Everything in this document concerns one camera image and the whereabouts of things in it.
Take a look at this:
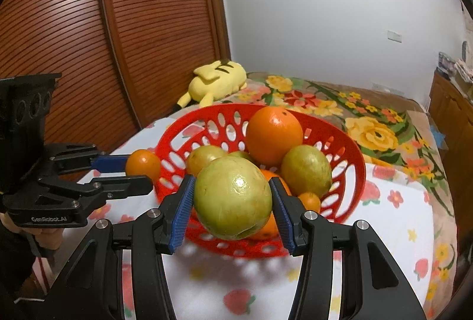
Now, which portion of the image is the colourful floral blanket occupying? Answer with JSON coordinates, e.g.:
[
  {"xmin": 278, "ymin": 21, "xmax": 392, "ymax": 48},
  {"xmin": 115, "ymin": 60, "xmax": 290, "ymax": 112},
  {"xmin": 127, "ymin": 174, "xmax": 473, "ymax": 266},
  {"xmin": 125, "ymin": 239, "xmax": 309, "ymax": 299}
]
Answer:
[{"xmin": 236, "ymin": 72, "xmax": 455, "ymax": 217}]

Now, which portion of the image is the yellow plush toy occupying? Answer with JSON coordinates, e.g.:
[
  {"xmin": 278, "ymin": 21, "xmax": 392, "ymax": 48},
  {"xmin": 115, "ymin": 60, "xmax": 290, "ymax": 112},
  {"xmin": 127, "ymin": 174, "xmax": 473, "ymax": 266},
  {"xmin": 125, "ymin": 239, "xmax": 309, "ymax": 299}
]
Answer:
[{"xmin": 174, "ymin": 59, "xmax": 247, "ymax": 110}]

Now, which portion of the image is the stack of boxes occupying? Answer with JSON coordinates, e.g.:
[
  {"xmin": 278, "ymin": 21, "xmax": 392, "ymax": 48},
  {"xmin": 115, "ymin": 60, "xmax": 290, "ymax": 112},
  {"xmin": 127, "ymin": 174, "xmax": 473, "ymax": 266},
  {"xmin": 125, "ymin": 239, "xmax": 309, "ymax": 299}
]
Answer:
[{"xmin": 438, "ymin": 52, "xmax": 473, "ymax": 99}]

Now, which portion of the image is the small green citrus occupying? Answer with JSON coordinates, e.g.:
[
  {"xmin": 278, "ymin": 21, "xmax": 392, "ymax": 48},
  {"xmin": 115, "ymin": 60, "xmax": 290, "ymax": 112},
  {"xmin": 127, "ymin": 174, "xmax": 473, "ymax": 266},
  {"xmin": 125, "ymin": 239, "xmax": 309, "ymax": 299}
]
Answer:
[{"xmin": 228, "ymin": 151, "xmax": 254, "ymax": 163}]

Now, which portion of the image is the green apple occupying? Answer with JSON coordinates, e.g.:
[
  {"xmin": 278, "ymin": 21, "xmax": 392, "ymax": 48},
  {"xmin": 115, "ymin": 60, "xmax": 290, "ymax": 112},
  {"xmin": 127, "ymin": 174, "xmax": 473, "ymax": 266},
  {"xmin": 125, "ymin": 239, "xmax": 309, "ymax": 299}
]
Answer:
[
  {"xmin": 194, "ymin": 157, "xmax": 273, "ymax": 241},
  {"xmin": 280, "ymin": 145, "xmax": 332, "ymax": 198}
]

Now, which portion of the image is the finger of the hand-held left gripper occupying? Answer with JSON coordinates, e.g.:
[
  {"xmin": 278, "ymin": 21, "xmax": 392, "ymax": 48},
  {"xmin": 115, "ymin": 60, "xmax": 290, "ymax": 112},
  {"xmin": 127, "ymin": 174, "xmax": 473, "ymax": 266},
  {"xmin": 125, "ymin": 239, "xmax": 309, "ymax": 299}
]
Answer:
[
  {"xmin": 39, "ymin": 174, "xmax": 154, "ymax": 209},
  {"xmin": 48, "ymin": 143, "xmax": 130, "ymax": 173}
]

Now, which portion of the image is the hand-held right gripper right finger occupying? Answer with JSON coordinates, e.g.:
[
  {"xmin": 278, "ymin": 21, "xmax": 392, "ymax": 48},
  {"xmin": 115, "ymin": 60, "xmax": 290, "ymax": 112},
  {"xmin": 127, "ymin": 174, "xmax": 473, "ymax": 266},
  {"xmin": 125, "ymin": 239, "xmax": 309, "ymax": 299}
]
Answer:
[{"xmin": 269, "ymin": 177, "xmax": 425, "ymax": 320}]

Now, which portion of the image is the wooden cabinet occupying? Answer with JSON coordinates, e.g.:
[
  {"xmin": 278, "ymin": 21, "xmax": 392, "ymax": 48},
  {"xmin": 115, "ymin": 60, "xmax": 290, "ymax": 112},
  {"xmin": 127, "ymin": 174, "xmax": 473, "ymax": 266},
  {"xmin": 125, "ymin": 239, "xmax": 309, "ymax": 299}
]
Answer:
[{"xmin": 429, "ymin": 70, "xmax": 473, "ymax": 232}]

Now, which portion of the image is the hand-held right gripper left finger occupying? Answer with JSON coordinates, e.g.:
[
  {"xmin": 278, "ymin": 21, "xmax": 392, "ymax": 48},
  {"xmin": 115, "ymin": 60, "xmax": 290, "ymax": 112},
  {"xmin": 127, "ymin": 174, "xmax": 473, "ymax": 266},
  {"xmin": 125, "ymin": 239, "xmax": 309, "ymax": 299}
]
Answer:
[{"xmin": 44, "ymin": 174, "xmax": 196, "ymax": 320}]

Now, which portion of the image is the large orange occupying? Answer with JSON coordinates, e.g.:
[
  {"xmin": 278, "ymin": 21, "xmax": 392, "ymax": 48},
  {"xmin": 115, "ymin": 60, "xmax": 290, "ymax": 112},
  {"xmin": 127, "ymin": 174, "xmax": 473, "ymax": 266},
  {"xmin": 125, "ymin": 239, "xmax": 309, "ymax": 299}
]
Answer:
[
  {"xmin": 246, "ymin": 106, "xmax": 304, "ymax": 167},
  {"xmin": 251, "ymin": 168, "xmax": 292, "ymax": 240}
]

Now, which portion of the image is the person's left hand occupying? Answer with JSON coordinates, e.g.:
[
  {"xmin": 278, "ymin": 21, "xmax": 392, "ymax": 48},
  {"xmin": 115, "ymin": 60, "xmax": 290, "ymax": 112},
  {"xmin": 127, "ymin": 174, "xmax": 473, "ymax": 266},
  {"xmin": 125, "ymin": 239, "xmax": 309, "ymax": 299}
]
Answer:
[{"xmin": 0, "ymin": 213, "xmax": 63, "ymax": 258}]

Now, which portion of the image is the yellow-green apple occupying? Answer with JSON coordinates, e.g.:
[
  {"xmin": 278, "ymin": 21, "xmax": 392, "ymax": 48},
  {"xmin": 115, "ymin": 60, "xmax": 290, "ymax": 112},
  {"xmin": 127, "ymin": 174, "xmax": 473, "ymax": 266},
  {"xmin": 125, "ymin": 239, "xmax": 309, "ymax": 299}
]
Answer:
[{"xmin": 186, "ymin": 146, "xmax": 227, "ymax": 176}]

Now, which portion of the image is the small tangerine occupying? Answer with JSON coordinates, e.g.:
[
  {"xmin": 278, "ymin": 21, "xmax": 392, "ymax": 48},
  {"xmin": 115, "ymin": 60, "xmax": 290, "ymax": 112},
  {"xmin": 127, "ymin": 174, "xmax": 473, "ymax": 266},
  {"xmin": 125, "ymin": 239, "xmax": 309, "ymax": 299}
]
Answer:
[
  {"xmin": 297, "ymin": 192, "xmax": 321, "ymax": 213},
  {"xmin": 126, "ymin": 150, "xmax": 162, "ymax": 185}
]

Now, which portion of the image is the wooden slatted wardrobe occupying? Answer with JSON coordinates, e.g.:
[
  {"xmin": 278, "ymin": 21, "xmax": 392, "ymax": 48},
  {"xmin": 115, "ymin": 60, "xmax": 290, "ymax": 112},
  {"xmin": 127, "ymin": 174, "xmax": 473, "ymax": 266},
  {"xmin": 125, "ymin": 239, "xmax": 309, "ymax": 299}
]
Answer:
[{"xmin": 0, "ymin": 0, "xmax": 231, "ymax": 173}]

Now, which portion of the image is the red perforated plastic basket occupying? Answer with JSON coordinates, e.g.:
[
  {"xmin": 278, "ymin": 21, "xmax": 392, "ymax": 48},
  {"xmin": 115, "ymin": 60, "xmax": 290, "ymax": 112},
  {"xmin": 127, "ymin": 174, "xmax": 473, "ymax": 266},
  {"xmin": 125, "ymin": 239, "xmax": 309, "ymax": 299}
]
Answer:
[{"xmin": 153, "ymin": 104, "xmax": 366, "ymax": 259}]

